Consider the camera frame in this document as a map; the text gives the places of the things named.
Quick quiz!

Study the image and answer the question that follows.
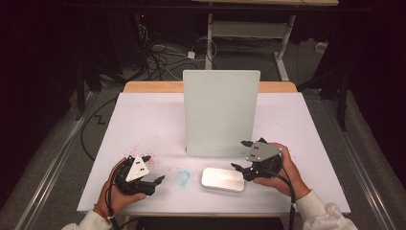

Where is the aluminium floor rail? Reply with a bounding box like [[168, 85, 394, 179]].
[[320, 97, 397, 230], [13, 91, 99, 230]]

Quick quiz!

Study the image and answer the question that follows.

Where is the frosted glass whiteboard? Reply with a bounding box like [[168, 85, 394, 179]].
[[182, 69, 261, 158]]

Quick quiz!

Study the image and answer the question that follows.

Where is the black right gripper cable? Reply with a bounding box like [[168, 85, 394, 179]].
[[255, 168, 297, 230]]

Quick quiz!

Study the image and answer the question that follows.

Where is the white desk frame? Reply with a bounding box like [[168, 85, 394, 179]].
[[191, 0, 340, 81]]

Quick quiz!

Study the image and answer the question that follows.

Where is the red wrist bracelet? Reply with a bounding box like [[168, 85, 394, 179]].
[[93, 205, 110, 222]]

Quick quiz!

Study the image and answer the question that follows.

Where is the person's right hand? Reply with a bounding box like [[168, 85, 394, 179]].
[[253, 142, 311, 201]]

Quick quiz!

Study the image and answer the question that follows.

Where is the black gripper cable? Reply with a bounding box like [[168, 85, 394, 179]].
[[255, 168, 297, 230], [105, 178, 121, 230]]

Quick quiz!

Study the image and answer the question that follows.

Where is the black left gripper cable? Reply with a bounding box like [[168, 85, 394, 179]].
[[105, 178, 121, 230]]

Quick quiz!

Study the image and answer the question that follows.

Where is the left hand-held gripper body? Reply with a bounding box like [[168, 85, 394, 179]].
[[114, 155, 158, 196]]

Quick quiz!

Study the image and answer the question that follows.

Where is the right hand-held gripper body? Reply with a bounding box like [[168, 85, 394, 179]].
[[243, 137, 284, 182]]

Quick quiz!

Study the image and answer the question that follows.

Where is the white whiteboard eraser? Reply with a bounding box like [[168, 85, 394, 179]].
[[200, 167, 246, 193]]

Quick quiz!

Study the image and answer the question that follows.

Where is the person's left hand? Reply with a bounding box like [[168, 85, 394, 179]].
[[95, 157, 147, 220]]

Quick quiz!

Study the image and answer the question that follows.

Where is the black floor cable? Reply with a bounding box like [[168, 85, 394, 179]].
[[79, 95, 120, 162]]

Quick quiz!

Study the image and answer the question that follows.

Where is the tangle of floor cables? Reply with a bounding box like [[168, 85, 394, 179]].
[[135, 23, 209, 81]]

